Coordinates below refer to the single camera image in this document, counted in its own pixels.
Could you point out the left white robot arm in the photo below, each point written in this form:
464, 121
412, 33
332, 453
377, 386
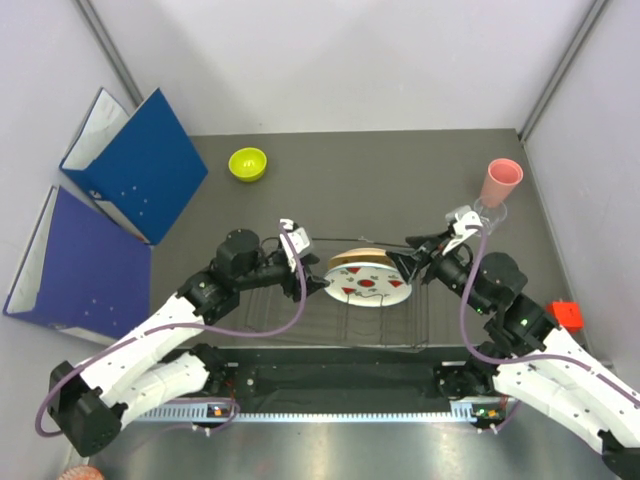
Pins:
93, 401

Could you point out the orange mesh object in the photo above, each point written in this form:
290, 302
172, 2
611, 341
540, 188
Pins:
81, 472

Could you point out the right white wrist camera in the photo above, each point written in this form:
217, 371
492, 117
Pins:
463, 222

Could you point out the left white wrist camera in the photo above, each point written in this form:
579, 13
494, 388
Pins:
294, 239

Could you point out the black wire dish rack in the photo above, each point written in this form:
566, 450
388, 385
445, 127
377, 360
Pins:
328, 322

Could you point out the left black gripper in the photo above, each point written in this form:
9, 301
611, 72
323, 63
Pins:
311, 286

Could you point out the purple ring binder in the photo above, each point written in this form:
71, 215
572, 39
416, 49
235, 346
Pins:
81, 275

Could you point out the blue ring binder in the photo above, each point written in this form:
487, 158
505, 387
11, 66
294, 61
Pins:
140, 169

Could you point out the beige wooden plate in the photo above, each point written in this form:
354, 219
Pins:
367, 255

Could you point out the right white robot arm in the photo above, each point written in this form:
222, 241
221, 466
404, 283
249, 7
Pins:
530, 356

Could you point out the clear faceted drinking glass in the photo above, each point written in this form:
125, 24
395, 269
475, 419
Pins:
492, 212

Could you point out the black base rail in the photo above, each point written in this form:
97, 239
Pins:
340, 380

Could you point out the pink plastic cup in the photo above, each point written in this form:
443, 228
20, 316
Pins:
502, 176

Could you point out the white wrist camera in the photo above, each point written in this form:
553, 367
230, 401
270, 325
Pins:
463, 222
294, 239

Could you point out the red block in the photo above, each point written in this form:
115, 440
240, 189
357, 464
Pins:
568, 314

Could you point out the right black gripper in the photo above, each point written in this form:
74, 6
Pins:
430, 249

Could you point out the yellow-green bowl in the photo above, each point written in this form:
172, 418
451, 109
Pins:
248, 164

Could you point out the white plate with red pattern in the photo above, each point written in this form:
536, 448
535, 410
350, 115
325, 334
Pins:
366, 284

